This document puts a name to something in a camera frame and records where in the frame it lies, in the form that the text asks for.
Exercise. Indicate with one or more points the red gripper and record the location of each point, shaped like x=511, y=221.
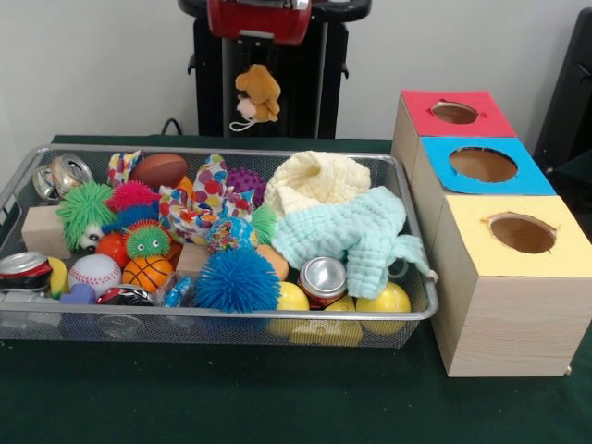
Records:
x=259, y=20

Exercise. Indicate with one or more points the silver mesh bin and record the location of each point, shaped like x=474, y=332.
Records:
x=231, y=326

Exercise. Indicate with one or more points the wooden box with three holes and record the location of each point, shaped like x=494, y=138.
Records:
x=509, y=324

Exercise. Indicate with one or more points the cream knitted cloth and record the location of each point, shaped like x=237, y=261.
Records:
x=324, y=185

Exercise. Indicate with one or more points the small brown football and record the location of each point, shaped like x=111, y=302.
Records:
x=159, y=170

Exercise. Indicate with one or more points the polka dot cloth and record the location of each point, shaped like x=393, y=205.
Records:
x=199, y=213

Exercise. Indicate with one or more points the mint knitted cloth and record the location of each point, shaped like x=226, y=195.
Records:
x=333, y=231

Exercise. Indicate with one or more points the rainbow spiky caterpillar toy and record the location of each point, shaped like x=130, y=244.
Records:
x=145, y=240

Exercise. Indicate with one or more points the blue spiky ball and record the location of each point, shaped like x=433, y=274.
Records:
x=236, y=282

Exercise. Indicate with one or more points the green spiky ball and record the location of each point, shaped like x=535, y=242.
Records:
x=85, y=210

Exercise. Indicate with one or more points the small orange basketball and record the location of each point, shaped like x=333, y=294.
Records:
x=148, y=274

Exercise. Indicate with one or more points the small white baseball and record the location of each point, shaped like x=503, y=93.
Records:
x=94, y=275

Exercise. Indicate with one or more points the black upright panel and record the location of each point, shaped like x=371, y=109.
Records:
x=571, y=92

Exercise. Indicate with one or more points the dark green table cloth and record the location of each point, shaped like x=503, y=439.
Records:
x=580, y=180
x=231, y=398

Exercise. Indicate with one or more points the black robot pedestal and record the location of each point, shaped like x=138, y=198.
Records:
x=300, y=92

